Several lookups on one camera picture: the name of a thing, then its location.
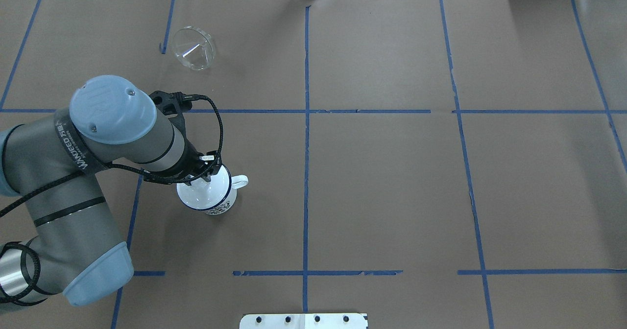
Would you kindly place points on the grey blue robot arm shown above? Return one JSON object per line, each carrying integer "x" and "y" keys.
{"x": 50, "y": 166}

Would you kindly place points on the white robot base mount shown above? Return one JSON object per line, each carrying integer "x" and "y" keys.
{"x": 305, "y": 321}

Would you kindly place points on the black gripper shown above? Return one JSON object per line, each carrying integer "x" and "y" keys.
{"x": 191, "y": 158}

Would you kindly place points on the clear plastic funnel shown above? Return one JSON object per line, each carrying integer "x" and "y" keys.
{"x": 194, "y": 48}

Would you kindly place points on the white enamel mug blue rim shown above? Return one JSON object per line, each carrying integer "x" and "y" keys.
{"x": 237, "y": 182}

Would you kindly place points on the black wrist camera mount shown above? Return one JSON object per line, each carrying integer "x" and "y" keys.
{"x": 173, "y": 105}

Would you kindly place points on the white mug lid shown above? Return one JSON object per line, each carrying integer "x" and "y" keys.
{"x": 203, "y": 196}

